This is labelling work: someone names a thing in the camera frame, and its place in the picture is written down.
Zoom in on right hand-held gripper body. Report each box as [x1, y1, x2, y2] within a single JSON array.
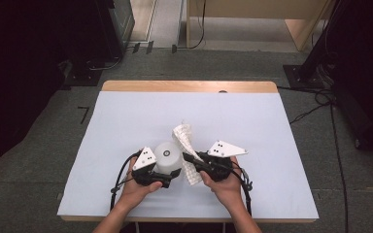
[[197, 140, 249, 183]]

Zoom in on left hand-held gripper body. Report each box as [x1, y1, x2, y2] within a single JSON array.
[[131, 146, 165, 187]]

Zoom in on white cylindrical canister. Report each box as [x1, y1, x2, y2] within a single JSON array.
[[153, 141, 184, 178]]

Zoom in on white knitted cloth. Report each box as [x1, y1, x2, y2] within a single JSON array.
[[172, 122, 203, 186]]

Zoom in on person's left hand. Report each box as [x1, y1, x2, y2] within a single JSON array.
[[118, 157, 163, 208]]

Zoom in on person's right hand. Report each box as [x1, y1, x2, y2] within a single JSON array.
[[199, 156, 243, 210]]

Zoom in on white table sheet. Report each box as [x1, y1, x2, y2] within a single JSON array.
[[56, 90, 320, 220]]

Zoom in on person's dark trousers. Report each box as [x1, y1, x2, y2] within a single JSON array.
[[122, 222, 237, 233]]

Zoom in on black flat stand base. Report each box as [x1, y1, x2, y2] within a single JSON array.
[[63, 59, 103, 87]]

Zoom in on black slanted stand with base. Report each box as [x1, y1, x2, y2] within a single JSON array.
[[283, 0, 348, 90]]

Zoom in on black cabinet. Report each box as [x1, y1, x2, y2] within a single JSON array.
[[95, 0, 135, 61]]

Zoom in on light wooden desk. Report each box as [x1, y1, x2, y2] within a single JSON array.
[[186, 0, 336, 52]]

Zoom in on dark curtain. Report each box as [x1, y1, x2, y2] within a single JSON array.
[[323, 0, 373, 159], [0, 0, 101, 188]]

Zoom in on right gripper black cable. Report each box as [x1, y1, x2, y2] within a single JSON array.
[[207, 161, 254, 216]]

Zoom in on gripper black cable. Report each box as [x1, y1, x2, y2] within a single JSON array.
[[207, 161, 254, 216], [110, 150, 142, 212]]

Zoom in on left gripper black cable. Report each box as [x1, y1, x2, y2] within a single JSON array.
[[110, 150, 142, 212]]

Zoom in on grey floor cable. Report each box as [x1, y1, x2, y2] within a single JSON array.
[[88, 56, 124, 72]]

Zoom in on black floor cables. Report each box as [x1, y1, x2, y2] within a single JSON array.
[[277, 85, 351, 233]]

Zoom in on black hanging cable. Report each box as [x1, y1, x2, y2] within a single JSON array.
[[178, 0, 207, 50]]

